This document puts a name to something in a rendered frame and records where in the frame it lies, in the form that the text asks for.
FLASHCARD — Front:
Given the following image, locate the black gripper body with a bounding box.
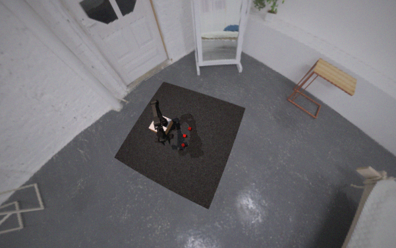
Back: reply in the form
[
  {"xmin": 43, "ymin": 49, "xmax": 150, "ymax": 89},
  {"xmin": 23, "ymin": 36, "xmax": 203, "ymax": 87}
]
[{"xmin": 155, "ymin": 134, "xmax": 174, "ymax": 142}]

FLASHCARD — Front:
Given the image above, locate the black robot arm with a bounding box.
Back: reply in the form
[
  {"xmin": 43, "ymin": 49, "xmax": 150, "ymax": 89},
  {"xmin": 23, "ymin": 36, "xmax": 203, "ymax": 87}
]
[{"xmin": 150, "ymin": 100, "xmax": 168, "ymax": 143}]

